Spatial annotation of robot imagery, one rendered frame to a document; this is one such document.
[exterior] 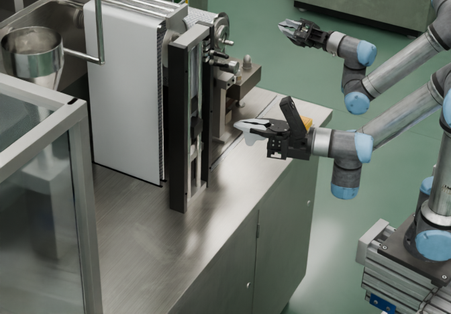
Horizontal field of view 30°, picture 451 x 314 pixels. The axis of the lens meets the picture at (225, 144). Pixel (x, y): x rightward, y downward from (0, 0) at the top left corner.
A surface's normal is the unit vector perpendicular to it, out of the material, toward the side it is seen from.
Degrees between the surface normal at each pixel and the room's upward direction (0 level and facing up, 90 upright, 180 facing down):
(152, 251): 0
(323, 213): 0
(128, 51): 90
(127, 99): 90
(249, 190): 0
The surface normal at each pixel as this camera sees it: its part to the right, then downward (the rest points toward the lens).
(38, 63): 0.34, 0.55
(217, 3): 0.03, -0.82
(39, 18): 0.88, 0.29
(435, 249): -0.22, 0.66
